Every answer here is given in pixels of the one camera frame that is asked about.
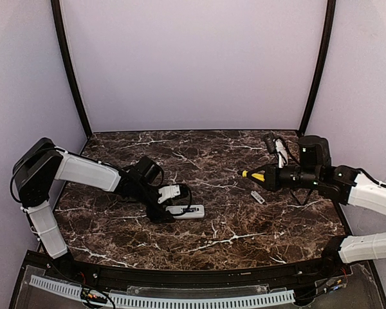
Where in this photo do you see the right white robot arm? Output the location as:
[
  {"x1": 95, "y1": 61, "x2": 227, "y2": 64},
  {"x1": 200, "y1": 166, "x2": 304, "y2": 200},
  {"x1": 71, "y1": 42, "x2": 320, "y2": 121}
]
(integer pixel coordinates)
[{"x1": 240, "y1": 134, "x2": 386, "y2": 265}]

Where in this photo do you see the white battery cover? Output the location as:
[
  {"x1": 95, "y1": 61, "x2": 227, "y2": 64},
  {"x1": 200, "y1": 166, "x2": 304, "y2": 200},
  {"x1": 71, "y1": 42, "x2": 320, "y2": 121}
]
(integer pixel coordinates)
[{"x1": 250, "y1": 191, "x2": 266, "y2": 205}]

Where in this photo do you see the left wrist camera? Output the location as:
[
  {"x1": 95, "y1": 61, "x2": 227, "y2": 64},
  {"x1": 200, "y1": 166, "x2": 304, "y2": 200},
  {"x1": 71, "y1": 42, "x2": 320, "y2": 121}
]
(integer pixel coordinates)
[{"x1": 158, "y1": 183, "x2": 192, "y2": 204}]

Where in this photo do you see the white remote control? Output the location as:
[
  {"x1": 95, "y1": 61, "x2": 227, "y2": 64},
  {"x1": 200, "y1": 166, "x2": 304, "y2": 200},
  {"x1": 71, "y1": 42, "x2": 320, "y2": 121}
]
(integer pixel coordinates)
[{"x1": 166, "y1": 205, "x2": 205, "y2": 220}]

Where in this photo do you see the yellow handled screwdriver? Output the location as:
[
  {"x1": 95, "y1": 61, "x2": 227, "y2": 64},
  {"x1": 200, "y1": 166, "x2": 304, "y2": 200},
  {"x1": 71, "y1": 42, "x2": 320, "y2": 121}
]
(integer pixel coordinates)
[{"x1": 237, "y1": 170, "x2": 265, "y2": 182}]

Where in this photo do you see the white slotted cable duct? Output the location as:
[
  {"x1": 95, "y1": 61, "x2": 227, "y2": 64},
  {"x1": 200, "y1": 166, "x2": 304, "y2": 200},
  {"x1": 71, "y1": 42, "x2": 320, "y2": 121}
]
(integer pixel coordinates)
[{"x1": 28, "y1": 276, "x2": 295, "y2": 308}]

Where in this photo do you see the black front table rail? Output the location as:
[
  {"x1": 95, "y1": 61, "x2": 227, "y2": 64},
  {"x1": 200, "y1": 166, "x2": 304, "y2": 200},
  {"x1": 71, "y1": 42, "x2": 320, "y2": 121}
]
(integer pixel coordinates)
[{"x1": 26, "y1": 252, "x2": 353, "y2": 294}]

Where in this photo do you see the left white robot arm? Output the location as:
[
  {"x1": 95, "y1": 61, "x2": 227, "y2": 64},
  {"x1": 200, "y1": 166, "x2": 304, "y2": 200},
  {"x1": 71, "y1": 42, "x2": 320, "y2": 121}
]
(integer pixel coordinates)
[{"x1": 10, "y1": 138, "x2": 181, "y2": 259}]

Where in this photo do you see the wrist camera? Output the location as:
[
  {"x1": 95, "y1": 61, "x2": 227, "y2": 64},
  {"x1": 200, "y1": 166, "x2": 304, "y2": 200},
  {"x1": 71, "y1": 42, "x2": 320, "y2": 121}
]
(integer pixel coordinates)
[
  {"x1": 158, "y1": 183, "x2": 192, "y2": 204},
  {"x1": 263, "y1": 133, "x2": 289, "y2": 168}
]

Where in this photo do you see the right black frame post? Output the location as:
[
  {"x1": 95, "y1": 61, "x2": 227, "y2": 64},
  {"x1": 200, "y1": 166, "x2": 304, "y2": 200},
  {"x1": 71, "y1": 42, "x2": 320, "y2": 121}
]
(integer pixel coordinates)
[{"x1": 298, "y1": 0, "x2": 336, "y2": 136}]

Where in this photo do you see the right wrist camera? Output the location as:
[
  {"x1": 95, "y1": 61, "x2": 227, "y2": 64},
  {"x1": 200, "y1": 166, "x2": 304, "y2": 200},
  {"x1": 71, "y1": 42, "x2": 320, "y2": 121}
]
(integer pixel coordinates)
[{"x1": 263, "y1": 133, "x2": 289, "y2": 168}]

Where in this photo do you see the black frame post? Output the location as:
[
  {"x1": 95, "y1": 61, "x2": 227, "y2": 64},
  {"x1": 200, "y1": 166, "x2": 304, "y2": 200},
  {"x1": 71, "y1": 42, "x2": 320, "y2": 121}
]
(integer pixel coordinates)
[
  {"x1": 298, "y1": 0, "x2": 336, "y2": 136},
  {"x1": 50, "y1": 0, "x2": 93, "y2": 139}
]

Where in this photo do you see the left black frame post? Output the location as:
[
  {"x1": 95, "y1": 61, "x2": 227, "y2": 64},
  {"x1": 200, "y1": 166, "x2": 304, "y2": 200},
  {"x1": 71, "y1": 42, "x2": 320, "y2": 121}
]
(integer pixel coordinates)
[{"x1": 50, "y1": 0, "x2": 93, "y2": 139}]

